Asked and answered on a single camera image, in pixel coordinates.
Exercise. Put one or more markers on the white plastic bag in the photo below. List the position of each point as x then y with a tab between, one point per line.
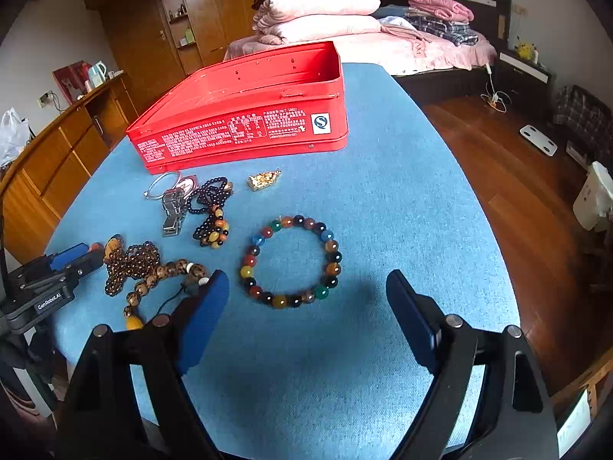
12	136

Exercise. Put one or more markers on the white bathroom scale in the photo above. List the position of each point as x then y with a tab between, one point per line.
539	140

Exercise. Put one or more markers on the silver bangle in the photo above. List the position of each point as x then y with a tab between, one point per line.
152	188

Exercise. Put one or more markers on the folded pink quilt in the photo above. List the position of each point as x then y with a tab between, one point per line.
325	2
330	28

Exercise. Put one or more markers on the yellow plush toy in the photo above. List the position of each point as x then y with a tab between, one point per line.
526	50

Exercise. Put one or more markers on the plaid clothes pile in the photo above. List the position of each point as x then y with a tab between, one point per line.
445	31

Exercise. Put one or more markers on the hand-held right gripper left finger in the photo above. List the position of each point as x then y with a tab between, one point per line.
206	321

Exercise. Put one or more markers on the dark nightstand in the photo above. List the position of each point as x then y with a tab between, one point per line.
524	86

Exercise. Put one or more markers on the pink bedspread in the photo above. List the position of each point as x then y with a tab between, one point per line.
383	52

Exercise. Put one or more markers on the white trash bin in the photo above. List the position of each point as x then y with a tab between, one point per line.
591	196

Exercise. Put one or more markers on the folded pink blanket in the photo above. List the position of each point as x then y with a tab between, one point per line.
440	7

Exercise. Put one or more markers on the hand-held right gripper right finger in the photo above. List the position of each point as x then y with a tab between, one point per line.
412	318

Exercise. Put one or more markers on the wooden wardrobe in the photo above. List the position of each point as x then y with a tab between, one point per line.
134	24

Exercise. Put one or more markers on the wooden sideboard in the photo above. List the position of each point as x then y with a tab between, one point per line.
48	163

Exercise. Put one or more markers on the gold pendant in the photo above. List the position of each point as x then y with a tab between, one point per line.
261	181

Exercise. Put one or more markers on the dark wooden bed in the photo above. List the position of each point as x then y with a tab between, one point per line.
431	86

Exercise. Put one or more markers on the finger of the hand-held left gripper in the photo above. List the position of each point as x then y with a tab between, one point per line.
86	264
69	255

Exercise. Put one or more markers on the red gift box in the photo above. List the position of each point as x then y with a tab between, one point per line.
69	81

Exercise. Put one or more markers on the plaid bag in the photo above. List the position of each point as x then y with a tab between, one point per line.
582	120

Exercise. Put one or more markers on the red tin box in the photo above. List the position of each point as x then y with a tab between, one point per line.
239	129

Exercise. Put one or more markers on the white electric kettle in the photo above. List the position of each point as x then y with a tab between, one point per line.
97	74

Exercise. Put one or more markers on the wall socket with plug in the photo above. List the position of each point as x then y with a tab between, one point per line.
44	99

